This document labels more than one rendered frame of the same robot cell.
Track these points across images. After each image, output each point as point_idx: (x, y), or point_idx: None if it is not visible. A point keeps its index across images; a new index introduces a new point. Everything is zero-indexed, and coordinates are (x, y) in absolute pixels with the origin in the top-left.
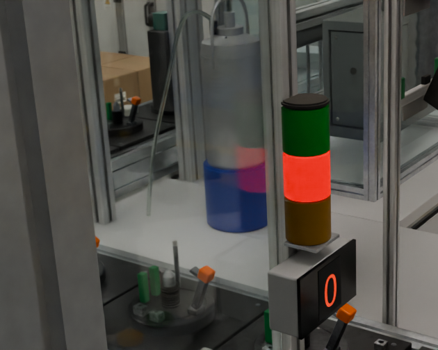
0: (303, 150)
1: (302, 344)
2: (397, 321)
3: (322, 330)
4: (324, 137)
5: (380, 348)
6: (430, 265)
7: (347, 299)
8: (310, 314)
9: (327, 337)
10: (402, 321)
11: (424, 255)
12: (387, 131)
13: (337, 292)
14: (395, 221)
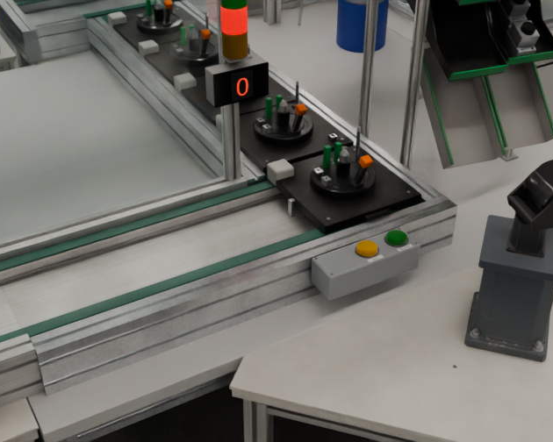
0: (226, 4)
1: (236, 114)
2: (367, 129)
3: (304, 120)
4: (237, 0)
5: (330, 139)
6: None
7: (259, 95)
8: (223, 96)
9: (302, 124)
10: (398, 135)
11: None
12: (368, 1)
13: (249, 89)
14: (369, 62)
